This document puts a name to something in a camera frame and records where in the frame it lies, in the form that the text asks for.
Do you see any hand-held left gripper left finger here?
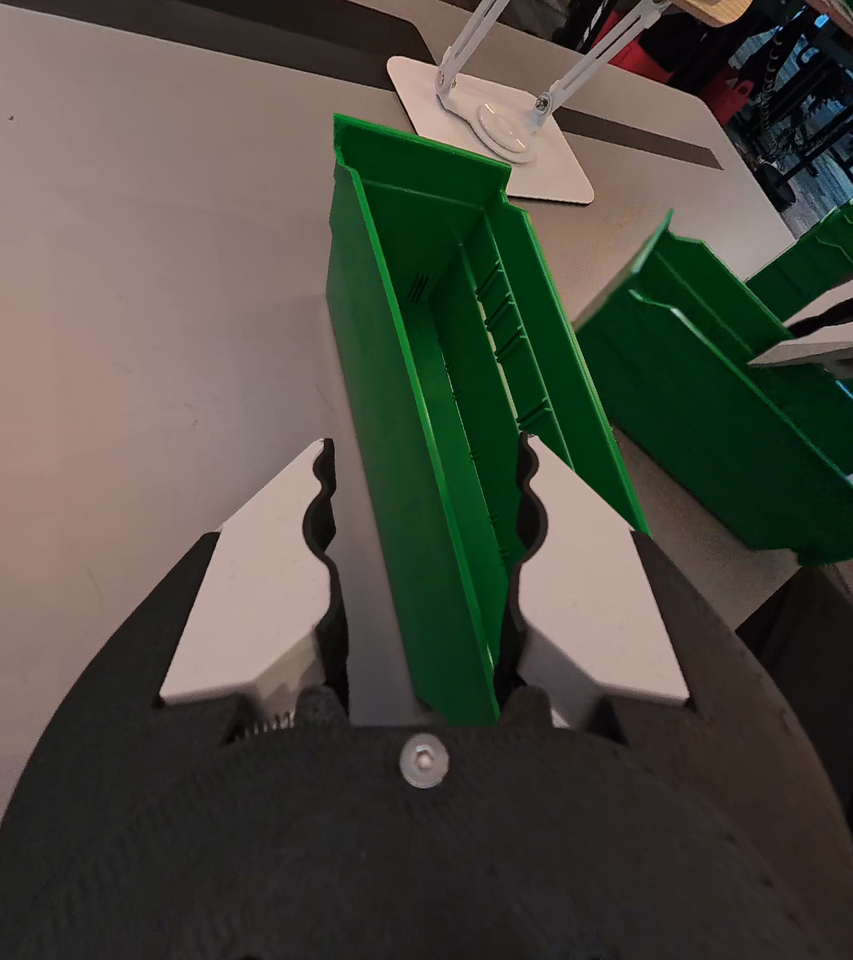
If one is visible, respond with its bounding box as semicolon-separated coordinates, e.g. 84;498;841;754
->
158;437;349;725

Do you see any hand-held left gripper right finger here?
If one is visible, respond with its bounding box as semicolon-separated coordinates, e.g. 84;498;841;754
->
497;431;692;729

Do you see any stack of nested green bins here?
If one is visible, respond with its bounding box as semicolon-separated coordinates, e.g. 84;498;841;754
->
745;198;853;324

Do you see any green plastic bin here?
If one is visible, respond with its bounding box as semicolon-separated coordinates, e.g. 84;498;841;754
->
323;112;653;727
572;210;853;569

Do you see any black table strip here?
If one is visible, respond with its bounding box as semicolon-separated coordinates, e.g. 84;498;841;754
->
0;0;725;170

